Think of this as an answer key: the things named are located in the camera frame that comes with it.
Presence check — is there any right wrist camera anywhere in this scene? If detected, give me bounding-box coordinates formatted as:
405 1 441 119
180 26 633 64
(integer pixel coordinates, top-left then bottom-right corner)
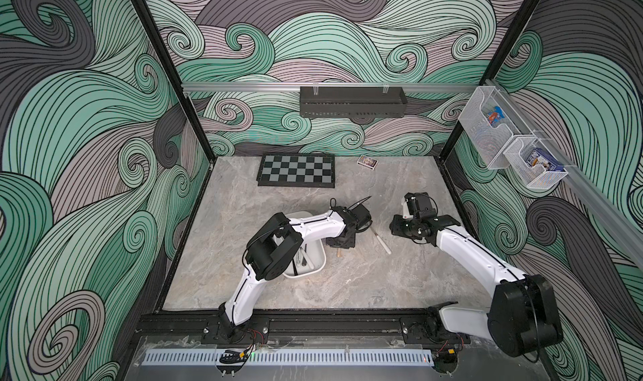
402 193 438 221

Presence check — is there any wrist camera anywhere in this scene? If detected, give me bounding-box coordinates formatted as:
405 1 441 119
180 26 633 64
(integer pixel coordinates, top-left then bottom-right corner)
402 193 438 221
348 203 373 233

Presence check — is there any white slotted cable duct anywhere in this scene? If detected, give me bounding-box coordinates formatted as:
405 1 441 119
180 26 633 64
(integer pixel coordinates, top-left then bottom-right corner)
142 347 434 367

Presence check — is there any clear wall bin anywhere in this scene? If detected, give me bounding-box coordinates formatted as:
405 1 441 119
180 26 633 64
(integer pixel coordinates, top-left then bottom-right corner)
459 86 521 170
503 136 568 190

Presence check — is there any white rectangular storage box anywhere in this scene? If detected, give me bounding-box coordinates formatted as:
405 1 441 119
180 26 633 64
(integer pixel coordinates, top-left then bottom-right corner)
283 211 328 279

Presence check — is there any aluminium back rail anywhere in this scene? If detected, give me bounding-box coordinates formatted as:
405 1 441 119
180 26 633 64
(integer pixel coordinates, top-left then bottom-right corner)
182 81 477 94

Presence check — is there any blue card pack in bin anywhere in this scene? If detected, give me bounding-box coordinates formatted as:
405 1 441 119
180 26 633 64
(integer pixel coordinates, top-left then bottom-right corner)
526 147 564 172

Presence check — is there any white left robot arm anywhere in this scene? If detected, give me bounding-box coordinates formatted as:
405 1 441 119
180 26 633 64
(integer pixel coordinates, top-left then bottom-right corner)
219 205 372 342

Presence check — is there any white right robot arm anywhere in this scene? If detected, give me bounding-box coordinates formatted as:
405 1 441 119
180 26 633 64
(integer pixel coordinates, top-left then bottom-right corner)
389 214 564 358

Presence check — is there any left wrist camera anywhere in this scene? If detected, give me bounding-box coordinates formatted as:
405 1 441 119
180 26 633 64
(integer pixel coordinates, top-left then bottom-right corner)
348 203 373 233

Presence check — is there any clear wall bin lower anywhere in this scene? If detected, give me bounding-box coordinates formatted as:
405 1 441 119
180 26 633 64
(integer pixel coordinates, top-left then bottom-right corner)
503 136 568 190

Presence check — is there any blue red item in bin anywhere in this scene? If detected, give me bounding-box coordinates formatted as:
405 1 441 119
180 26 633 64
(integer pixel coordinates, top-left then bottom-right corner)
486 106 506 127

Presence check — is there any small card box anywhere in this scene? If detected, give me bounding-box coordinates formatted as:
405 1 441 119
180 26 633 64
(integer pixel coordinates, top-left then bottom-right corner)
357 156 378 170

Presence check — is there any clear wall bin upper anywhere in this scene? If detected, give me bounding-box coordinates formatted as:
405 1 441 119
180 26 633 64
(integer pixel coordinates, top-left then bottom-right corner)
459 86 521 170

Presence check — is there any black wall tray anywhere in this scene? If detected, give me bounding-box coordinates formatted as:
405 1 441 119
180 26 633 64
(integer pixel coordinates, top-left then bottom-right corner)
299 87 408 120

